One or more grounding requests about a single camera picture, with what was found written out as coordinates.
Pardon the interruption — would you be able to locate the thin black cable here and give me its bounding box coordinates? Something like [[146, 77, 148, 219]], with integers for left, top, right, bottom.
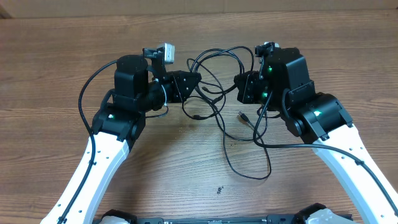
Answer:
[[186, 45, 272, 181]]

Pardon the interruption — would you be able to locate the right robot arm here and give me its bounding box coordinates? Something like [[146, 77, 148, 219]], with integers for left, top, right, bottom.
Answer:
[[234, 42, 397, 223]]

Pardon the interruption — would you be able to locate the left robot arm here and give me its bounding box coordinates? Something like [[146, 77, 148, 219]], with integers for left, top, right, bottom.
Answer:
[[42, 55, 201, 223]]

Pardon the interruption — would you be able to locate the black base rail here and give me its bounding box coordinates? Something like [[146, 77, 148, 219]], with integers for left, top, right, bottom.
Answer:
[[93, 203, 358, 224]]

